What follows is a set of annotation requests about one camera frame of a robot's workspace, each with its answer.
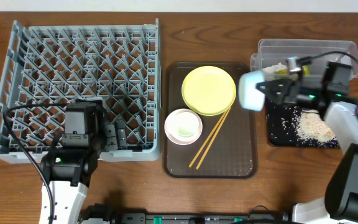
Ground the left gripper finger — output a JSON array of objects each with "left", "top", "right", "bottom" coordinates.
[
  {"left": 104, "top": 124, "right": 118, "bottom": 151},
  {"left": 115, "top": 120, "right": 127, "bottom": 148}
]

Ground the right black cable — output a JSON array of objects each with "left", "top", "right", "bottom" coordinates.
[{"left": 300, "top": 50, "right": 358, "bottom": 106}]

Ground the left wooden chopstick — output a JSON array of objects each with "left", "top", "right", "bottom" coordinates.
[{"left": 188, "top": 108, "right": 231, "bottom": 170}]

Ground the light blue bowl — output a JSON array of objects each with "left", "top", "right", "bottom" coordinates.
[{"left": 238, "top": 70, "right": 265, "bottom": 111}]

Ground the grey plastic dishwasher rack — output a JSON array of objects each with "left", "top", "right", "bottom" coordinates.
[{"left": 0, "top": 22, "right": 162, "bottom": 164}]

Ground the left black cable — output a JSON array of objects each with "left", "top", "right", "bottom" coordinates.
[{"left": 2, "top": 104, "right": 74, "bottom": 224}]

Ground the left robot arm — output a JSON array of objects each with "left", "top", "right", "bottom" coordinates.
[{"left": 40, "top": 97, "right": 127, "bottom": 223}]

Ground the wooden chopstick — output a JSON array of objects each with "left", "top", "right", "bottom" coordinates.
[
  {"left": 196, "top": 108, "right": 231, "bottom": 170},
  {"left": 188, "top": 108, "right": 231, "bottom": 170}
]

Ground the spilled rice pile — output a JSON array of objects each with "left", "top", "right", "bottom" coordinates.
[{"left": 281, "top": 107, "right": 339, "bottom": 148}]

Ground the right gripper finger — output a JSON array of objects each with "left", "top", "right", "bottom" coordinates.
[
  {"left": 265, "top": 89, "right": 290, "bottom": 105},
  {"left": 256, "top": 78, "right": 293, "bottom": 92}
]

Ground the white paper napkin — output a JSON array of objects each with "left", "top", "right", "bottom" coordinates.
[{"left": 262, "top": 63, "right": 288, "bottom": 74}]

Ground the black cable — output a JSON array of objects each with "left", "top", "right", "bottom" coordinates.
[
  {"left": 300, "top": 50, "right": 358, "bottom": 106},
  {"left": 2, "top": 104, "right": 74, "bottom": 224}
]

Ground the clear plastic waste bin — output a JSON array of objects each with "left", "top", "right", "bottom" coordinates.
[{"left": 250, "top": 39, "right": 358, "bottom": 81}]

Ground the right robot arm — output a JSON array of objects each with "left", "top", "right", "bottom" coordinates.
[{"left": 246, "top": 59, "right": 358, "bottom": 223}]

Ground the green orange snack wrapper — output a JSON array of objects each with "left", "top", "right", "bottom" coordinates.
[{"left": 275, "top": 65, "right": 310, "bottom": 75}]

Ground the black waste tray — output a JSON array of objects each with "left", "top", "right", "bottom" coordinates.
[{"left": 265, "top": 99, "right": 341, "bottom": 149}]

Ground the right wooden chopstick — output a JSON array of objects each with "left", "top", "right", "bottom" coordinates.
[{"left": 196, "top": 108, "right": 231, "bottom": 170}]

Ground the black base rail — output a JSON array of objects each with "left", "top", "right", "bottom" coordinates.
[{"left": 77, "top": 203, "right": 292, "bottom": 224}]

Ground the pink white bowl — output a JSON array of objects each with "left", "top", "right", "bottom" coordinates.
[{"left": 164, "top": 109, "right": 203, "bottom": 146}]

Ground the yellow round plate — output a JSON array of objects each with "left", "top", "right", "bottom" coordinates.
[{"left": 181, "top": 66, "right": 237, "bottom": 116}]

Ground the dark brown serving tray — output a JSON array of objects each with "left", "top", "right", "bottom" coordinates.
[{"left": 162, "top": 62, "right": 257, "bottom": 179}]

